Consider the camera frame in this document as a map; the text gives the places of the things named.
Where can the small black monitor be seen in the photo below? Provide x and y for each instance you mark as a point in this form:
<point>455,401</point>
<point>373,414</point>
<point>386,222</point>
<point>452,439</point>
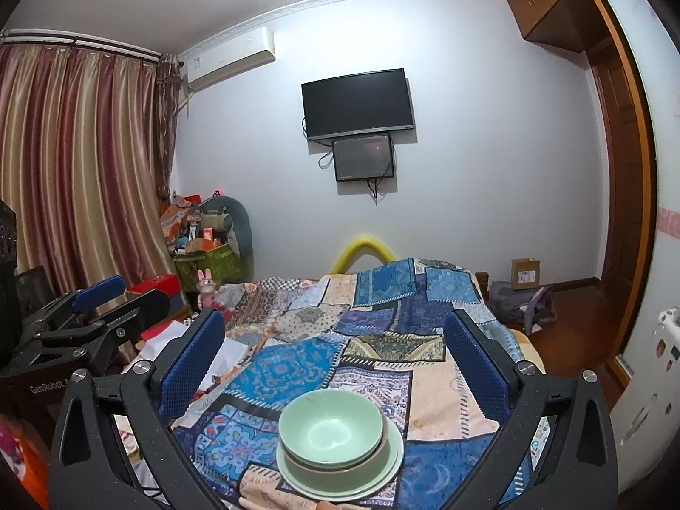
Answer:
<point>363,158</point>

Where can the green plate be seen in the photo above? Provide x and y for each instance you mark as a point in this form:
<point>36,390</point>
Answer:
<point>340,484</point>

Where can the striped brown curtain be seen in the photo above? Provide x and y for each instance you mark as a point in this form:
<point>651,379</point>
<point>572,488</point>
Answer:
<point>79,170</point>

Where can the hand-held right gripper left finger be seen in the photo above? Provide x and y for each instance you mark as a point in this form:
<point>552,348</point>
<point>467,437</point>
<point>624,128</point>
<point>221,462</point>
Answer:
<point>194,366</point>

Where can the black wall television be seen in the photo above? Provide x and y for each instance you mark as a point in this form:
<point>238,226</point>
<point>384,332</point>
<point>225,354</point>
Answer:
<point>356,101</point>

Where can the curtain rod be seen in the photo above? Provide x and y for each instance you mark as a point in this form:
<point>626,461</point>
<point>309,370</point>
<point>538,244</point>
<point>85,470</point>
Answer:
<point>79,45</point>

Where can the white air conditioner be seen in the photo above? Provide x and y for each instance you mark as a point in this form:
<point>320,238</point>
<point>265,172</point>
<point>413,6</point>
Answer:
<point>228,58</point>

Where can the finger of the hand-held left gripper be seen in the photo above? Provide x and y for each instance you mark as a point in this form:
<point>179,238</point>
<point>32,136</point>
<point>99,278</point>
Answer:
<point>101,292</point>
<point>143,313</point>

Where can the pink bowl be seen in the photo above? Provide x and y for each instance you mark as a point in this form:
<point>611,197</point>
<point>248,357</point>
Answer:
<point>384,443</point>

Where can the green bowl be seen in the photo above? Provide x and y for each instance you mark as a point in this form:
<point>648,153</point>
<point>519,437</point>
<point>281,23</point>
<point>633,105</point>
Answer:
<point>329,425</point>

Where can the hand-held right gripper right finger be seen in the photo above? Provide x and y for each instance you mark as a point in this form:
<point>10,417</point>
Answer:
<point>475,366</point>

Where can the pink rabbit toy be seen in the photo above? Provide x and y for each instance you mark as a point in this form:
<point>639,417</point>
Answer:
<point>206,287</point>

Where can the wooden wardrobe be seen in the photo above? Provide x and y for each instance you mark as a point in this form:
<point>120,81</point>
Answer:
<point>542,5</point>

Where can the yellow foam tube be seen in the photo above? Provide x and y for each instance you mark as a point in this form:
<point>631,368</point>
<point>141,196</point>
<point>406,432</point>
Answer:
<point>364,241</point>

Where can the patchwork blanket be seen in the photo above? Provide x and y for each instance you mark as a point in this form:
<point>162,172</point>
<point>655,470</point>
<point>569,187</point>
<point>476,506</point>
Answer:
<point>372,329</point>

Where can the white stickered appliance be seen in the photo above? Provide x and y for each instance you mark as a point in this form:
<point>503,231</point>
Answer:
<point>653,382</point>

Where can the red box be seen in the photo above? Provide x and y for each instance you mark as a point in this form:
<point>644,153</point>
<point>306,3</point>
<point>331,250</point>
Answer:
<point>159,284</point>

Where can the cardboard box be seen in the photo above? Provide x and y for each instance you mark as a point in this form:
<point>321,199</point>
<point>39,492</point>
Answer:
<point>526,273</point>

